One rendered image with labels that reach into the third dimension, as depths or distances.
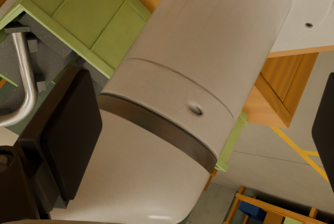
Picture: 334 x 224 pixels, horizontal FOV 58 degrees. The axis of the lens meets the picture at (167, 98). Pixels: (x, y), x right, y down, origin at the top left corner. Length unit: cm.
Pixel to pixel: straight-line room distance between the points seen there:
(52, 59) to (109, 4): 29
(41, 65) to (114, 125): 64
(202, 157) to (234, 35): 10
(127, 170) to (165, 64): 8
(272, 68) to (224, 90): 54
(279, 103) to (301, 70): 14
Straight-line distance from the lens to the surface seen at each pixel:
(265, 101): 77
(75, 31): 58
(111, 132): 22
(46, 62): 85
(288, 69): 84
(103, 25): 60
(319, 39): 39
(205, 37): 24
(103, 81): 82
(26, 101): 83
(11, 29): 76
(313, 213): 537
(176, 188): 22
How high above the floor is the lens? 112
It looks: 18 degrees down
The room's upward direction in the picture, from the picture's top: 150 degrees counter-clockwise
